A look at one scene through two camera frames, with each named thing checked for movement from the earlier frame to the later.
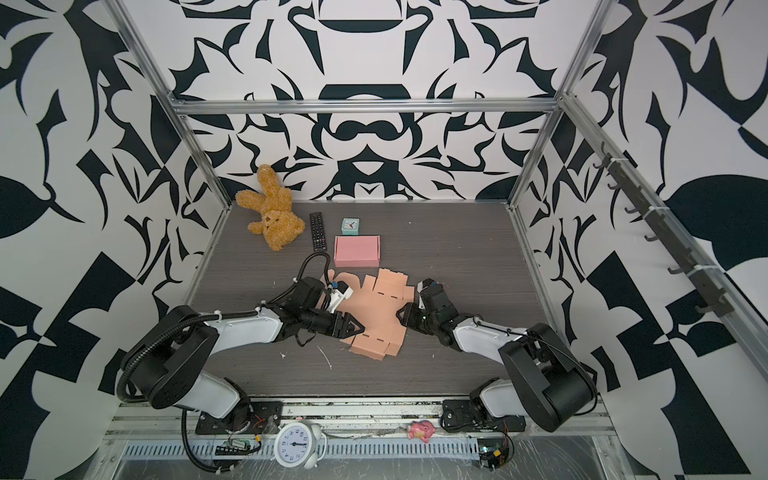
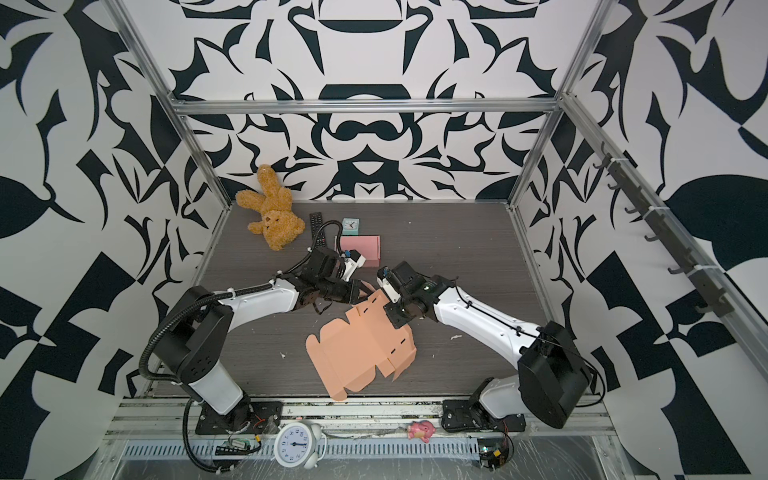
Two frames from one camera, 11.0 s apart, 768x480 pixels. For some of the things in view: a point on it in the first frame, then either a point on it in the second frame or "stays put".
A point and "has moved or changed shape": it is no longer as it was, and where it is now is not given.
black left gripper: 343,332 → 355,292
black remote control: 318,233 stays put
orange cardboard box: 375,305 has moved or changed shape
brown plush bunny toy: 278,224 stays put
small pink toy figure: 422,429 stays put
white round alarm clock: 294,445 stays put
